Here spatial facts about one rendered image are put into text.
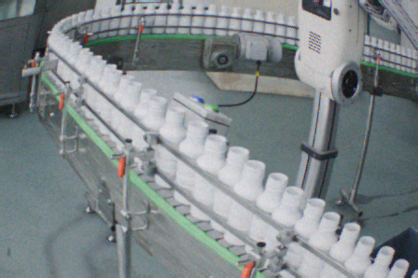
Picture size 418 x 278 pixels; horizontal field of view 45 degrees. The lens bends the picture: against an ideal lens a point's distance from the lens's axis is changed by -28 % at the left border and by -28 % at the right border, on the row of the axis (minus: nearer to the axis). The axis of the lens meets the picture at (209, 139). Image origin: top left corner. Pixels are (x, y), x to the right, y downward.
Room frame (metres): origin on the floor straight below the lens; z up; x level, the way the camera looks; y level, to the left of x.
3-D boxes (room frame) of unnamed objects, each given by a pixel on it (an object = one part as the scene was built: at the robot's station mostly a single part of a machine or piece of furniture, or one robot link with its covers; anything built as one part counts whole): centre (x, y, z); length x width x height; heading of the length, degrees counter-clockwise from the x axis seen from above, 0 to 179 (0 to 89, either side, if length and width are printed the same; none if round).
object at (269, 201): (1.06, -0.13, 1.08); 0.06 x 0.06 x 0.17
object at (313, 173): (1.85, -0.34, 0.74); 0.11 x 0.11 x 0.40; 36
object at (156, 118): (1.37, 0.12, 1.08); 0.06 x 0.06 x 0.17
